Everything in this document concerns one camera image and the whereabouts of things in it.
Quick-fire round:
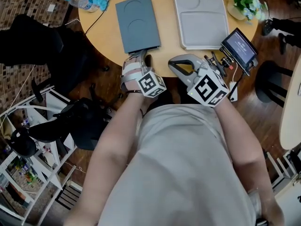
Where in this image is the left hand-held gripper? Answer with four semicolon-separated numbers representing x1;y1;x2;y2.
120;49;167;98

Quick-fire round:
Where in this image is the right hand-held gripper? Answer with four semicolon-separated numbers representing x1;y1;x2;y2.
168;53;230;108

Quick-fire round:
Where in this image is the dark grey drawer box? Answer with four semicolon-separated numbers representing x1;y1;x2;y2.
115;0;162;56

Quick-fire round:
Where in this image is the person's left forearm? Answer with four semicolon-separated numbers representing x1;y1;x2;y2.
63;92;148;226

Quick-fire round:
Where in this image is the person's right forearm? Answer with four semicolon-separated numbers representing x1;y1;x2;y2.
214;97;285;226

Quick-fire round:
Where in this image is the light grey box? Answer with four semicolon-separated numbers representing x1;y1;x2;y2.
173;0;230;51

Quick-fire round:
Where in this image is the round wooden table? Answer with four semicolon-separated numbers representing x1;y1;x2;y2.
78;0;259;78

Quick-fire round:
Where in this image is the small black monitor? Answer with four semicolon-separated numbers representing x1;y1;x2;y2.
220;27;259;76

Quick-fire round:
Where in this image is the clear bottle blue cap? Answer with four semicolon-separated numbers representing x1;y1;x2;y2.
63;0;99;13

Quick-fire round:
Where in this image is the black office chair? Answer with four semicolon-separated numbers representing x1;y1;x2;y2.
0;14;95;98
10;97;112;159

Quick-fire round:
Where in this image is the person's light grey shirt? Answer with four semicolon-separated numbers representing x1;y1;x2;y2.
97;104;261;226

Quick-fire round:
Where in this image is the round white table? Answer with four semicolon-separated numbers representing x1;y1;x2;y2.
255;55;301;150

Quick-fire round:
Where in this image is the white shelf unit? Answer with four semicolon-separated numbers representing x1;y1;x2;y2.
0;86;77;221

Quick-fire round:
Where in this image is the black lamp cable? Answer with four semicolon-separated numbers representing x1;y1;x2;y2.
85;0;111;35

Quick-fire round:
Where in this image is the white floor cable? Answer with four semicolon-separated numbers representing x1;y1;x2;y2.
0;65;36;127

